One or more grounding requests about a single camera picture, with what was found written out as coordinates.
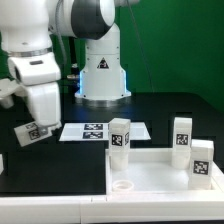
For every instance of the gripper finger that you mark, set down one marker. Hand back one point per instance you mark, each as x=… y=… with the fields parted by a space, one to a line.
x=43 y=130

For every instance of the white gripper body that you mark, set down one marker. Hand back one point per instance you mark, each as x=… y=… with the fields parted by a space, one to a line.
x=34 y=78

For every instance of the white square tabletop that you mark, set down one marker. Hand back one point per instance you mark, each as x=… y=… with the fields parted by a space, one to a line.
x=148 y=171

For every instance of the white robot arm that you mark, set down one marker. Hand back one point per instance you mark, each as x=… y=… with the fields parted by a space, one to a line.
x=27 y=28

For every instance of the white paper with markers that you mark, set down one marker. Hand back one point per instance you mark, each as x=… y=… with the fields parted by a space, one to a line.
x=99 y=132

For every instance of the black camera stand pole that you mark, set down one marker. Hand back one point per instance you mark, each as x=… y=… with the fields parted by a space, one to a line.
x=74 y=76

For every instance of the white L-shaped obstacle wall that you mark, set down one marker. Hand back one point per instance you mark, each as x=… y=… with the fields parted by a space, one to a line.
x=118 y=207

